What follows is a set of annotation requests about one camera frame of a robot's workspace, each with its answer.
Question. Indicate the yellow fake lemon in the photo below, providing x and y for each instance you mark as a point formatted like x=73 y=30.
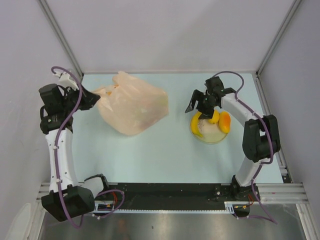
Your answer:
x=215 y=118

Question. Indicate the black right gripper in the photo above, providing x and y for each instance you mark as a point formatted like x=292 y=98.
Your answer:
x=206 y=113

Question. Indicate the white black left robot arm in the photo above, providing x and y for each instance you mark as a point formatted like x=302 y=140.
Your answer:
x=66 y=198

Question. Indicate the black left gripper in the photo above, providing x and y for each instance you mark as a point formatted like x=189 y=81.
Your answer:
x=89 y=99

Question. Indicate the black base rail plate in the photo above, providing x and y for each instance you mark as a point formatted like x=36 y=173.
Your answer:
x=180 y=196

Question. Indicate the yellow orange fake mango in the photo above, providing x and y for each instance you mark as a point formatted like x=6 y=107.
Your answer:
x=224 y=122

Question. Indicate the translucent orange plastic bag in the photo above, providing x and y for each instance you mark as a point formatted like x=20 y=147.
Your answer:
x=131 y=105

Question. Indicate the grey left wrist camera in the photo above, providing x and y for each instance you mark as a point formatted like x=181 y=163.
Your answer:
x=66 y=80

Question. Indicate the yellow fake banana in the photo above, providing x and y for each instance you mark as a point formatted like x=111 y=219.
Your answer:
x=194 y=124

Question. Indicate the cream ceramic plate leaf motif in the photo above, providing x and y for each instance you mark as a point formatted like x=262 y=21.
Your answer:
x=211 y=132

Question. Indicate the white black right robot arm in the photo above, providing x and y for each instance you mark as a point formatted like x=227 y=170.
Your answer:
x=260 y=141

